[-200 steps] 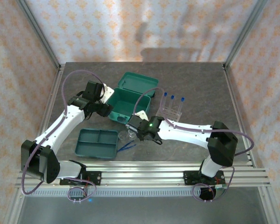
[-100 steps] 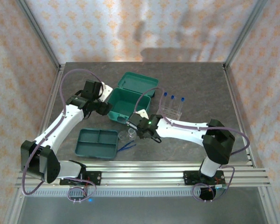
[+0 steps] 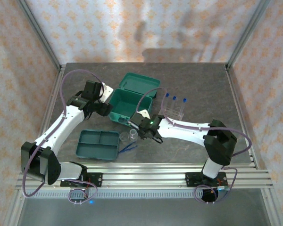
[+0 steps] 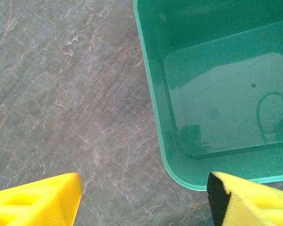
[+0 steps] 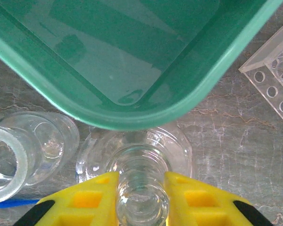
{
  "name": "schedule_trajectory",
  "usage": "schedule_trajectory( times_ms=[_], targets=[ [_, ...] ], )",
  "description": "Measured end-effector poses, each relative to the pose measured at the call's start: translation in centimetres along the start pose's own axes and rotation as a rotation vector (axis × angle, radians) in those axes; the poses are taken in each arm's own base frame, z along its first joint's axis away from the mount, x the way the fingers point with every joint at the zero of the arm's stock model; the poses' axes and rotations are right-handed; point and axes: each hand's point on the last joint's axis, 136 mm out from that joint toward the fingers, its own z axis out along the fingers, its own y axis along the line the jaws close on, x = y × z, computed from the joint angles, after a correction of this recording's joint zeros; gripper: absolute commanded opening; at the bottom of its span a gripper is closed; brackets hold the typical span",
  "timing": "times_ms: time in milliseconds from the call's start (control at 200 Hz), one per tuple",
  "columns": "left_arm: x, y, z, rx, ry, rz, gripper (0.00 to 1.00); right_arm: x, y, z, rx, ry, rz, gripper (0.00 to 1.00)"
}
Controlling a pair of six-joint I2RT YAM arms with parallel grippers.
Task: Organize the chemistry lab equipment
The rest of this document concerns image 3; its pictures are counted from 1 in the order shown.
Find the blue plastic tweezers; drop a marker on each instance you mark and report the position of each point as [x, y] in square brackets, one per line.
[127, 147]

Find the clear test tube rack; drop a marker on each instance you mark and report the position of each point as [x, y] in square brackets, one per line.
[177, 115]

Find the aluminium table side rail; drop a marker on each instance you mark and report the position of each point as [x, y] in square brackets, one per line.
[54, 94]
[235, 94]

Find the aluminium frame post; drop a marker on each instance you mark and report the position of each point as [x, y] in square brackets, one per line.
[40, 33]
[247, 33]

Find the aluminium frame leg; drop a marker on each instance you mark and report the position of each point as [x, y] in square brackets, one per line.
[15, 207]
[268, 207]

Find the small green circuit board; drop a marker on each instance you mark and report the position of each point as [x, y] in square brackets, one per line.
[222, 187]

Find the green divided tray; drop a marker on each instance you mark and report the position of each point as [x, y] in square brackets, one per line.
[96, 150]

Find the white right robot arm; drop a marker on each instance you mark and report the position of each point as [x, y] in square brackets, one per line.
[184, 129]

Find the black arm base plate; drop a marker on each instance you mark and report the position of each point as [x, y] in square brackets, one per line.
[191, 179]
[95, 179]

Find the grey metal lower panel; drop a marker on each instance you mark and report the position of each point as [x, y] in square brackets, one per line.
[143, 212]

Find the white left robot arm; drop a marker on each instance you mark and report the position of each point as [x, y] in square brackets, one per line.
[61, 124]

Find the aluminium mounting rail beam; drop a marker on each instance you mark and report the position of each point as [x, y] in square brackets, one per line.
[143, 176]

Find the clear petri dish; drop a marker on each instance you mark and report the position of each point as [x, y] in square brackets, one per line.
[124, 136]

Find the green plastic storage box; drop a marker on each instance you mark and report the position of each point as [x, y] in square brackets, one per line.
[127, 101]

